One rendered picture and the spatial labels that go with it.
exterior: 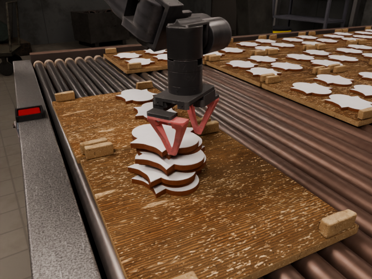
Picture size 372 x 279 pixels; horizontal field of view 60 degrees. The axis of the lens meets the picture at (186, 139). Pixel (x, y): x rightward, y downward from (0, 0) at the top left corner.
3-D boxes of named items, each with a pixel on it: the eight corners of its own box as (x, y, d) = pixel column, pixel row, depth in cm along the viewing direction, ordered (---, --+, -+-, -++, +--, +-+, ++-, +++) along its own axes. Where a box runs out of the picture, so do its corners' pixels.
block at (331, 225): (326, 240, 46) (330, 225, 45) (316, 232, 48) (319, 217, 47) (354, 228, 49) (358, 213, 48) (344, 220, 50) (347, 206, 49)
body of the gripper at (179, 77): (215, 95, 57) (216, 53, 54) (187, 113, 49) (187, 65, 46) (183, 90, 60) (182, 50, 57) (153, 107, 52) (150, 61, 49)
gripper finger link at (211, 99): (218, 132, 62) (220, 86, 58) (202, 148, 56) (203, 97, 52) (187, 126, 65) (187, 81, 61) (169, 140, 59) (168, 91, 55)
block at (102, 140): (81, 156, 69) (79, 145, 68) (79, 153, 70) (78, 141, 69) (109, 150, 71) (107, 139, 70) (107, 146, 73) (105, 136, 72)
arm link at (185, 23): (158, 19, 48) (187, 20, 45) (185, 15, 53) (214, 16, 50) (160, 65, 51) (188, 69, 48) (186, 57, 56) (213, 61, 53)
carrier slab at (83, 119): (77, 164, 69) (76, 158, 68) (52, 106, 102) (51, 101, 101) (215, 132, 84) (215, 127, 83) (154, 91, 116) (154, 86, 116)
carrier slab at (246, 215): (145, 330, 36) (144, 321, 35) (80, 164, 69) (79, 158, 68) (357, 233, 50) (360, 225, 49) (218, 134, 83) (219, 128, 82)
